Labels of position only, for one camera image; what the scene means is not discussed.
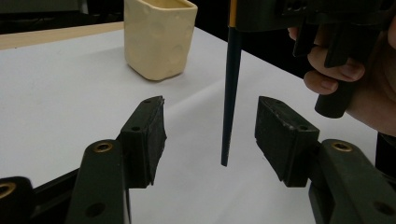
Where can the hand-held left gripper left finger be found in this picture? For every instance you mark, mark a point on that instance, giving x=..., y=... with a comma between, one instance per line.
x=143, y=140

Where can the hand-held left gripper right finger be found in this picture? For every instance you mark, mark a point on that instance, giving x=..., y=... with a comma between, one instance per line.
x=285, y=140

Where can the cream square cup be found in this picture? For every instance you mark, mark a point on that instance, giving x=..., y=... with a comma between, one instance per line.
x=158, y=40

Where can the white table sheet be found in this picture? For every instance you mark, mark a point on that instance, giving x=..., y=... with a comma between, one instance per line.
x=62, y=109

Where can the wooden table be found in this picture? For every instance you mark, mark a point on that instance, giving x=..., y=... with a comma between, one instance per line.
x=46, y=35

